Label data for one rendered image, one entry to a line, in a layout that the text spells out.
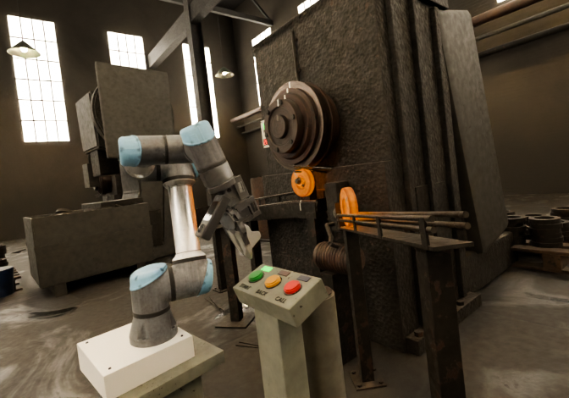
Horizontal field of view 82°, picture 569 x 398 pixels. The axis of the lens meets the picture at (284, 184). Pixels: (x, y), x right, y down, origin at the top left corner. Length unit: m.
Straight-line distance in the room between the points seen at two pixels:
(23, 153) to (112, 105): 7.50
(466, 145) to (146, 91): 3.40
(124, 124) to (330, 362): 3.53
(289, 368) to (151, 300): 0.52
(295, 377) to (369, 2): 1.51
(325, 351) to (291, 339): 0.17
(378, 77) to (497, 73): 6.20
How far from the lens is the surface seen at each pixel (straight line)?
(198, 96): 8.86
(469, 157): 2.24
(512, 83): 7.64
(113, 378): 1.16
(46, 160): 11.42
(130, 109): 4.16
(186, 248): 1.20
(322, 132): 1.62
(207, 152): 0.78
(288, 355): 0.86
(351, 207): 1.25
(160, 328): 1.21
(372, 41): 1.68
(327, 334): 0.98
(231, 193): 0.83
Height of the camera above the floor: 0.86
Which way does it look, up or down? 2 degrees down
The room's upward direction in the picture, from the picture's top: 7 degrees counter-clockwise
